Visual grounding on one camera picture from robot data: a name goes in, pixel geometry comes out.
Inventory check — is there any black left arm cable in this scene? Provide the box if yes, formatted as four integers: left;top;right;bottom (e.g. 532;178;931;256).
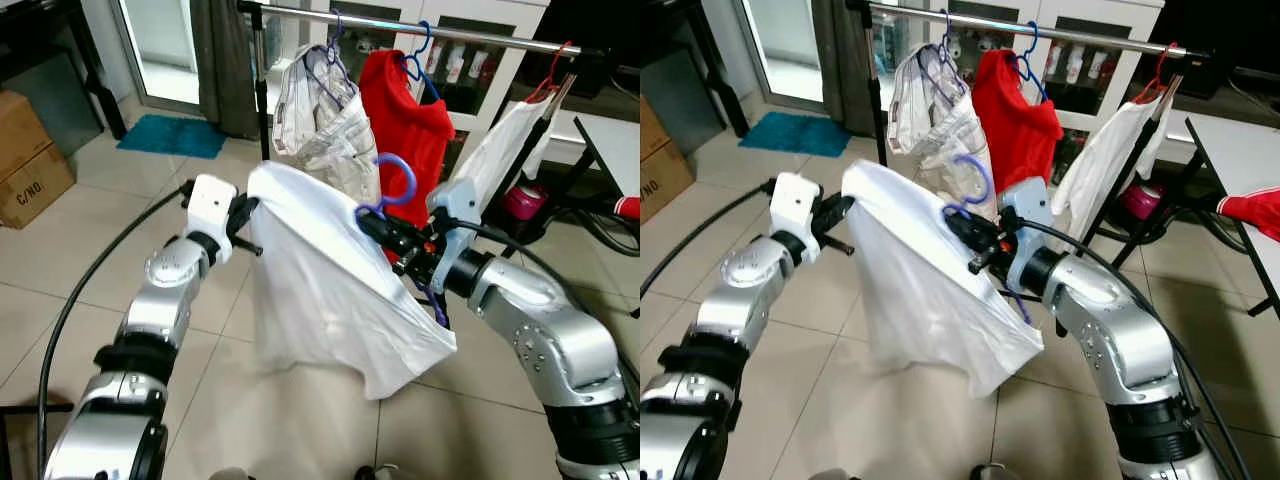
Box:
640;180;779;301
33;180;196;480

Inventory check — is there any brown cardboard box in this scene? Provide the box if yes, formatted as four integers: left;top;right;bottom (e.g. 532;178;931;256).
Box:
640;95;673;166
0;90;57;183

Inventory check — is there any plain white t-shirt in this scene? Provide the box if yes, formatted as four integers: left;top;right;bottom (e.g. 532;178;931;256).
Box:
839;159;1047;402
244;159;459;402

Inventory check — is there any teal floor mat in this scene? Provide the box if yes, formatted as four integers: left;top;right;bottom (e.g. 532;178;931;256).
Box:
737;111;854;160
116;112;230;161

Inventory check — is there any black table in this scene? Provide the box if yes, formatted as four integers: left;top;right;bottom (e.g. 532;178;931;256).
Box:
0;0;129;143
640;0;736;141

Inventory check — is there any white monster print t-shirt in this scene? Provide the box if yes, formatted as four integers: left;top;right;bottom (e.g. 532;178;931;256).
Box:
1050;92;1173;218
455;92;557;218

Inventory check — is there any white glass-front cabinet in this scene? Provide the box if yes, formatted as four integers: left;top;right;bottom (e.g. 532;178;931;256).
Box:
875;0;1169;141
262;0;553;146

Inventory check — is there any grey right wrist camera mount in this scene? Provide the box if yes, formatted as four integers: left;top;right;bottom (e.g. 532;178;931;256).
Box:
427;177;484;293
999;179;1054;293

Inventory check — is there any red clothes hanger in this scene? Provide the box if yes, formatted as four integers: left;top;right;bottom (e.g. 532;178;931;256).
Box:
1128;41;1188;108
518;40;578;108

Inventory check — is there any dark purple clothes hanger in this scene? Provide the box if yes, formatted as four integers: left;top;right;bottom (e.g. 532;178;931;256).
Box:
298;10;363;113
913;10;973;109

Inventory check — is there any cardboard box printed C/NO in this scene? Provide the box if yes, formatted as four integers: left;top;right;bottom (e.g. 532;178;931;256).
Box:
0;145;77;232
640;143;697;224

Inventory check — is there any lilac plastic clothes hanger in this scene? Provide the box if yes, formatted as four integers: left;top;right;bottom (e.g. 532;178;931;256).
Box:
940;151;1037;327
352;151;453;332

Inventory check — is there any dark grey curtain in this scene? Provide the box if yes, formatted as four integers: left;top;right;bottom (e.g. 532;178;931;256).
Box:
811;0;878;138
189;0;263;143

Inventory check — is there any blue clothes hanger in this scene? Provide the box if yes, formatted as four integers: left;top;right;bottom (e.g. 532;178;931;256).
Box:
394;20;443;103
1004;21;1053;103

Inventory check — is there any white framed glass door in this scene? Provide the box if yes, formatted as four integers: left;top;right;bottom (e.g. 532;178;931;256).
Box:
720;0;823;111
104;0;203;113

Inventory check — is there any cream white jacket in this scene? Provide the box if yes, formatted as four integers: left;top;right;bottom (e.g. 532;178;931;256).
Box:
884;44;1003;219
271;44;383;208

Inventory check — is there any large white table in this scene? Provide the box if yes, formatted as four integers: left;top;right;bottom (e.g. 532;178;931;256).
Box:
574;113;641;201
1184;113;1280;321

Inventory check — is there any red t-shirt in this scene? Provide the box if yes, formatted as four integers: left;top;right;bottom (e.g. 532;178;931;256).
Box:
357;47;457;263
969;47;1067;198

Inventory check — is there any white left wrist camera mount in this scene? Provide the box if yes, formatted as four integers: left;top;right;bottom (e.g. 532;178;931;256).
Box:
767;171;824;243
184;172;242;243

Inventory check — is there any pink plastic container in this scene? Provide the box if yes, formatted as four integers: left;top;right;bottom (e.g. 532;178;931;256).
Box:
502;182;550;224
1119;182;1168;222

